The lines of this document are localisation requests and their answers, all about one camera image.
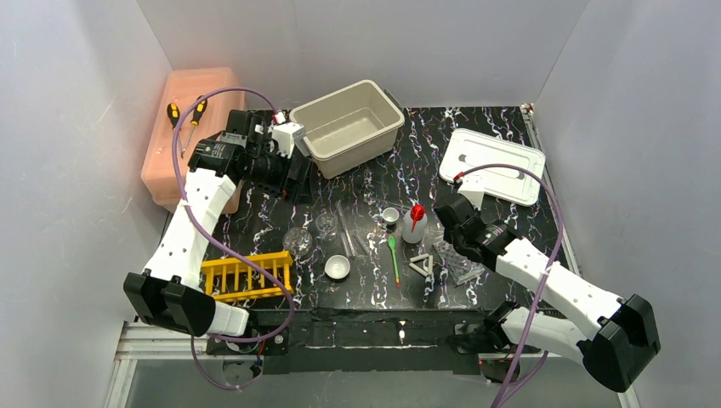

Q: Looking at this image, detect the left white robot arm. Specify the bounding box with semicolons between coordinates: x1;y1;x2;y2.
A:
123;110;312;337

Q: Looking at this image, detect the white bin lid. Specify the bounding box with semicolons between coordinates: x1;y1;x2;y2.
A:
439;128;546;207

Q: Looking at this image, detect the red capped wash bottle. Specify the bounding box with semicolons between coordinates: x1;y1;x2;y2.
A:
401;204;428;244

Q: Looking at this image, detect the small white crucible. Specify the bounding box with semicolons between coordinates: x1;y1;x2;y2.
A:
381;207;400;226

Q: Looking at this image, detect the left yellow black screwdriver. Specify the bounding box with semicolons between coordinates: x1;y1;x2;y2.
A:
167;102;180;130

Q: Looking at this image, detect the round glass flask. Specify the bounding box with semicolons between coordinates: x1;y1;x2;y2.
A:
282;227;314;258

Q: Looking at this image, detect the yellow test tube rack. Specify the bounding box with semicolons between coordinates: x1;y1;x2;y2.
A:
201;251;293;303

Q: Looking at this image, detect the white ceramic evaporating dish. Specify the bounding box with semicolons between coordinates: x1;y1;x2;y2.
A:
324;255;350;281

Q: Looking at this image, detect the white clay triangle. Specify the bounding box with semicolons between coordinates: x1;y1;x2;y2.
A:
408;253;434;277

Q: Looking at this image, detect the right yellow black screwdriver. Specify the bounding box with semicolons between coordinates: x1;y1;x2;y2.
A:
180;96;207;157

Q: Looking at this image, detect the yellow black screwdriver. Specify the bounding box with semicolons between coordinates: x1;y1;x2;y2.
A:
167;102;180;130
180;96;207;157

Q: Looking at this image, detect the pink plastic storage box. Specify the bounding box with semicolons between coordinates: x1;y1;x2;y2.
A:
140;67;245;213

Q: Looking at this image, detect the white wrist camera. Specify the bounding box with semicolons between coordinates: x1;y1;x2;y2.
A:
271;122;310;158
454;174;485;211

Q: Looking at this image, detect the beige plastic bin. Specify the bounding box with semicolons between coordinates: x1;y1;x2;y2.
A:
290;80;405;179

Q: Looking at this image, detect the aluminium frame rail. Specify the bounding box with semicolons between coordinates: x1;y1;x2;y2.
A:
123;110;660;392

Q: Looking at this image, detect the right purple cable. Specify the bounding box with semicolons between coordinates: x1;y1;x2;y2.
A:
458;163;565;408

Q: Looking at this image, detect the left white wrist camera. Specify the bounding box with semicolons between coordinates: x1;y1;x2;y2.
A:
271;122;310;158

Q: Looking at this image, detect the small glass beaker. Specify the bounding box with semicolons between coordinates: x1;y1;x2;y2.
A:
315;212;338;239

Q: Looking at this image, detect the clear well plate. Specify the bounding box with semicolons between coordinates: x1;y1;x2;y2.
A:
432;241;485;286

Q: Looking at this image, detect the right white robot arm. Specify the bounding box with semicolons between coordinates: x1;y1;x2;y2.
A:
434;194;661;393

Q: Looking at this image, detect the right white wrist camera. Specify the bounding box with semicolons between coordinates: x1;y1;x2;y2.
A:
454;174;485;211

